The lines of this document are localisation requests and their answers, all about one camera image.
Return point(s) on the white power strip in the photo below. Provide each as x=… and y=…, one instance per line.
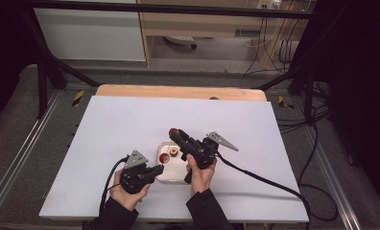
x=180, y=40

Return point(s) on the white wall socket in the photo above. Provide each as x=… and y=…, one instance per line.
x=268, y=4

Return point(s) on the yellow black tape marker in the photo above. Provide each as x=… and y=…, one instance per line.
x=284, y=103
x=78, y=98

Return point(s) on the wooden table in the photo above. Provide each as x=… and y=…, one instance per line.
x=178, y=92

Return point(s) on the person's left hand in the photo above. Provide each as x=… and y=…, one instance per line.
x=127, y=196

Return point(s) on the black metal frame stand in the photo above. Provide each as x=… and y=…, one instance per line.
x=42, y=80
x=308, y=86

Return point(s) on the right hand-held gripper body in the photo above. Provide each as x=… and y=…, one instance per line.
x=199, y=151

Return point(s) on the black curtain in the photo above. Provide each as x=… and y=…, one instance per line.
x=360, y=80
x=2, y=48

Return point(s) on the person's right hand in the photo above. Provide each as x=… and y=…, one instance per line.
x=201, y=179

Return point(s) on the black metal frame crossbar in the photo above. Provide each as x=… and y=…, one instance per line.
x=178, y=8

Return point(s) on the light wooden desk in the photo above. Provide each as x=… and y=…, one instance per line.
x=204, y=24

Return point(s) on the white cabinet panel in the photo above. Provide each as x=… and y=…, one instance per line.
x=89, y=35

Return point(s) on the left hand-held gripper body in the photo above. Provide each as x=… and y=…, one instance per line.
x=135, y=179

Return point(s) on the square metal tray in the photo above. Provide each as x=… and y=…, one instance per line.
x=173, y=171

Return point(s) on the aluminium floor rail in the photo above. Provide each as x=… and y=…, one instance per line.
x=335, y=179
x=21, y=150

